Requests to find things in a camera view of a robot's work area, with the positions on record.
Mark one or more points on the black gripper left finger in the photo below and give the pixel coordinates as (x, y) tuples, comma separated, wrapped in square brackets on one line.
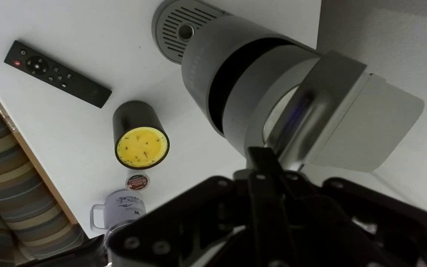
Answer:
[(192, 222)]

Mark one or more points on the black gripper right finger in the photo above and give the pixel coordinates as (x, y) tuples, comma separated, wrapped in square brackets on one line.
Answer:
[(361, 227)]

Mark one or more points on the grey coffee maker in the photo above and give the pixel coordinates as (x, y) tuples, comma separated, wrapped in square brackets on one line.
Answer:
[(252, 68)]

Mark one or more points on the small coffee pod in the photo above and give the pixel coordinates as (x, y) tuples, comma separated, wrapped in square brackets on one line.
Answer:
[(138, 181)]

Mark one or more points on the white metal mug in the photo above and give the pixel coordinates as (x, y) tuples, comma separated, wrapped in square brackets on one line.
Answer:
[(121, 207)]

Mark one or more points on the black candle jar yellow wax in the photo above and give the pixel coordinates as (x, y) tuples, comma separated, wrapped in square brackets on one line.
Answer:
[(141, 145)]

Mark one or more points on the striped fabric sofa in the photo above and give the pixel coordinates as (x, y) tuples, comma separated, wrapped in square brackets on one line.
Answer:
[(10, 197)]

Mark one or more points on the black remote control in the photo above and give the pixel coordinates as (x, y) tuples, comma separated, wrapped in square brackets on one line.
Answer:
[(57, 74)]

